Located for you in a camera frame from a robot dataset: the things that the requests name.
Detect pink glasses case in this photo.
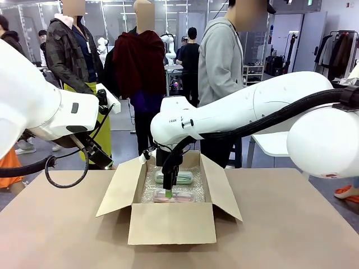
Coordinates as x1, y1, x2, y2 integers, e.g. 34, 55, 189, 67
153, 188, 196, 203

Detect person in black shirt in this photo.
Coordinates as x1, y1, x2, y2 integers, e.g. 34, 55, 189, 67
177, 26, 201, 108

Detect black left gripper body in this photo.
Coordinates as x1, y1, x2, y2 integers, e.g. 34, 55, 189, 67
82, 138, 114, 170

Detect dark-haired person in white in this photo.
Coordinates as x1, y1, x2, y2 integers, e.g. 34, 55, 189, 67
38, 29, 49, 68

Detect person in grey hoodie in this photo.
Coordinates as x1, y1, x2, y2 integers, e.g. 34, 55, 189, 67
197, 0, 277, 169

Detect clothes rack with coats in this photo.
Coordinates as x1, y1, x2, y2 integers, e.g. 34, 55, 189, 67
314, 30, 359, 82

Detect person in dark jacket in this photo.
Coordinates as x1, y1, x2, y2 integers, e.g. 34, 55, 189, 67
0, 15, 26, 57

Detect clear bubble wrap sheet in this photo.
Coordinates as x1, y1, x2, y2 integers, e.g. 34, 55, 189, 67
140, 164, 207, 204

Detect orange garment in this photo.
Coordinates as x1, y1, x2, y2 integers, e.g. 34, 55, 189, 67
0, 147, 25, 194

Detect wooden shoe rack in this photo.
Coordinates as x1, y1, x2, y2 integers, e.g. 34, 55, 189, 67
242, 64, 265, 85

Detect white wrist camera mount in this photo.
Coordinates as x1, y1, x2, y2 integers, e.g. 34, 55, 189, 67
139, 149, 155, 165

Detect white fabric bundle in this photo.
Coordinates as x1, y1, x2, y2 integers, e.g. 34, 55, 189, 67
347, 59, 359, 85

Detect grey door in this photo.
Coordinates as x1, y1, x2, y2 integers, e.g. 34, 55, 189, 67
290, 11, 328, 74

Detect black cable clamp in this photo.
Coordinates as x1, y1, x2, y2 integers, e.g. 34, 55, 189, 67
333, 83, 359, 113

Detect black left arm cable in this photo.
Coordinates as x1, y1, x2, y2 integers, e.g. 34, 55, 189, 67
0, 89, 117, 189

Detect green glasses case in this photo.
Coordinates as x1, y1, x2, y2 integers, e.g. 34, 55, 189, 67
154, 170, 194, 185

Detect open brown cardboard box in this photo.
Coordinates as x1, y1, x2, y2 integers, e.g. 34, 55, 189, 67
95, 151, 243, 246

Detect orange slipper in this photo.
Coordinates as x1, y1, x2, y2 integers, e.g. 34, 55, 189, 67
334, 184, 359, 203

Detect black tripod stand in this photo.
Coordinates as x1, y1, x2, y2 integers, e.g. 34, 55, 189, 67
279, 32, 299, 77

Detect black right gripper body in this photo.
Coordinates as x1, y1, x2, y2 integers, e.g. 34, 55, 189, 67
155, 147, 185, 174

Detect black bags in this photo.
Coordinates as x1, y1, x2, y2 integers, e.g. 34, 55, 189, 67
264, 49, 286, 76

